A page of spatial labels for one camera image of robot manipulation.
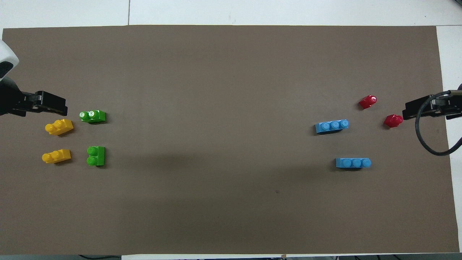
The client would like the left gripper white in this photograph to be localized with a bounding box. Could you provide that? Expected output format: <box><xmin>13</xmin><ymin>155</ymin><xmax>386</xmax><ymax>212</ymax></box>
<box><xmin>0</xmin><ymin>39</ymin><xmax>68</xmax><ymax>117</ymax></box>

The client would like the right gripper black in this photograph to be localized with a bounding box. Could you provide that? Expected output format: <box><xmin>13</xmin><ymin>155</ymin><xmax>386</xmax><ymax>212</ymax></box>
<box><xmin>402</xmin><ymin>82</ymin><xmax>462</xmax><ymax>121</ymax></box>

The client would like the plain green two-stud block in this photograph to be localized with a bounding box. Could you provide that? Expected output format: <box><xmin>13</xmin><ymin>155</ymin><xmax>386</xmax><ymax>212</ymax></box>
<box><xmin>87</xmin><ymin>146</ymin><xmax>105</xmax><ymax>167</ymax></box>

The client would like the blue three-stud toy block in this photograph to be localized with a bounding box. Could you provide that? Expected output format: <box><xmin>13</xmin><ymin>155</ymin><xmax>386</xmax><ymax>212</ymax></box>
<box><xmin>335</xmin><ymin>158</ymin><xmax>372</xmax><ymax>169</ymax></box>
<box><xmin>315</xmin><ymin>119</ymin><xmax>350</xmax><ymax>134</ymax></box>

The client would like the yellow two-stud toy block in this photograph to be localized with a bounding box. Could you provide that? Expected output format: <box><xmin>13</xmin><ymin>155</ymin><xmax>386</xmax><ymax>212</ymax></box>
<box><xmin>45</xmin><ymin>119</ymin><xmax>74</xmax><ymax>136</ymax></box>
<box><xmin>42</xmin><ymin>149</ymin><xmax>71</xmax><ymax>164</ymax></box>

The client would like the red single-stud toy block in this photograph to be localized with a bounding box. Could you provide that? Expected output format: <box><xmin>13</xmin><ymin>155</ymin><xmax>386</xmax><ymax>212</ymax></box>
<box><xmin>358</xmin><ymin>95</ymin><xmax>378</xmax><ymax>110</ymax></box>
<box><xmin>383</xmin><ymin>114</ymin><xmax>404</xmax><ymax>128</ymax></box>

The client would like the green block with white stickers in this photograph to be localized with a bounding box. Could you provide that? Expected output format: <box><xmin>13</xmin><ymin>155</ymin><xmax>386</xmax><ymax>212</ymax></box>
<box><xmin>79</xmin><ymin>109</ymin><xmax>106</xmax><ymax>124</ymax></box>

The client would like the brown paper table mat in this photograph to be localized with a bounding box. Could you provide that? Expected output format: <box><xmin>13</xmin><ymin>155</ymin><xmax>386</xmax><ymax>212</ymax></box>
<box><xmin>0</xmin><ymin>25</ymin><xmax>461</xmax><ymax>255</ymax></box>

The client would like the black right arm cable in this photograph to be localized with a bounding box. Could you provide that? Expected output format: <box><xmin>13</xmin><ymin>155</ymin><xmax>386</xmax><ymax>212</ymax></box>
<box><xmin>415</xmin><ymin>90</ymin><xmax>462</xmax><ymax>157</ymax></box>

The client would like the black cable below table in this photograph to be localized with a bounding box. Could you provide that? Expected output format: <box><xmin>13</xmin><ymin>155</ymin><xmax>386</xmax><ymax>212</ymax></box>
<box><xmin>78</xmin><ymin>254</ymin><xmax>122</xmax><ymax>260</ymax></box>

